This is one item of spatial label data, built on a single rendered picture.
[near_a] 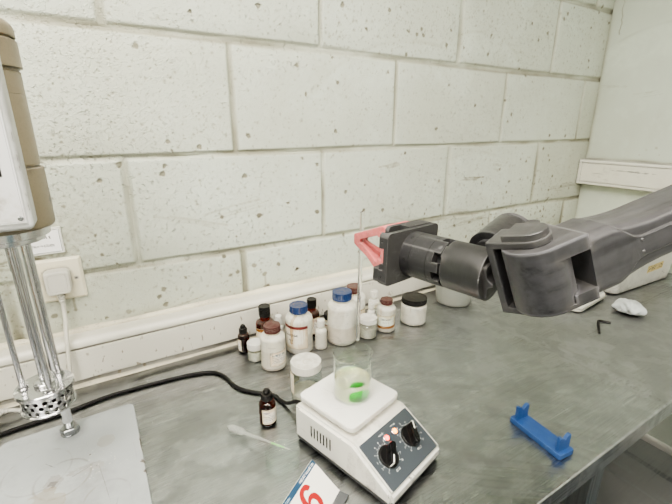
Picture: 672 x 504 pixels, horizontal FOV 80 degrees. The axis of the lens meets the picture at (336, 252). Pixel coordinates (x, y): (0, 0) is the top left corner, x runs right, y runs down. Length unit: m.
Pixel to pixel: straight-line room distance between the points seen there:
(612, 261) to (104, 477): 0.72
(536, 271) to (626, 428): 0.56
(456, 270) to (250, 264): 0.65
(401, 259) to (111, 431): 0.58
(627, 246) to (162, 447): 0.71
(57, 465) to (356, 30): 1.05
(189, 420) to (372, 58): 0.92
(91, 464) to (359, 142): 0.87
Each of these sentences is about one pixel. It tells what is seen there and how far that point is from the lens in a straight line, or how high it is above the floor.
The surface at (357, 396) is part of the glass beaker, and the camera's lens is 0.66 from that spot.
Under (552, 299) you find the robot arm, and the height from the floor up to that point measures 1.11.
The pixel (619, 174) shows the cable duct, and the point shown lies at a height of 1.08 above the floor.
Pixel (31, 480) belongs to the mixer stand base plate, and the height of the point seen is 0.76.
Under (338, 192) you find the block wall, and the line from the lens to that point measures 1.07.
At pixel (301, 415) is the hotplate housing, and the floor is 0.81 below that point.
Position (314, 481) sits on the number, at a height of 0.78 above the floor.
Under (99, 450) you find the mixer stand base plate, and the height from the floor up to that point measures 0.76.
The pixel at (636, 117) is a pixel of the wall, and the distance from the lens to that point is 1.89.
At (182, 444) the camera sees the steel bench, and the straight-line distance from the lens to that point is 0.78.
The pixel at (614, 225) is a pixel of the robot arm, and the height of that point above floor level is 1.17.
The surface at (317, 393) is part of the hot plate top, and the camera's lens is 0.70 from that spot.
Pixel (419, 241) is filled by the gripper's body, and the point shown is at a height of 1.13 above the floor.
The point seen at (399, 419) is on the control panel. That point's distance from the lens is 0.69.
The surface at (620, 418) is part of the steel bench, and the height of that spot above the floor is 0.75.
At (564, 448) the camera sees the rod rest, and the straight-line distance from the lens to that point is 0.80.
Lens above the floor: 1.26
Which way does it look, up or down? 18 degrees down
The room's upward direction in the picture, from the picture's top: straight up
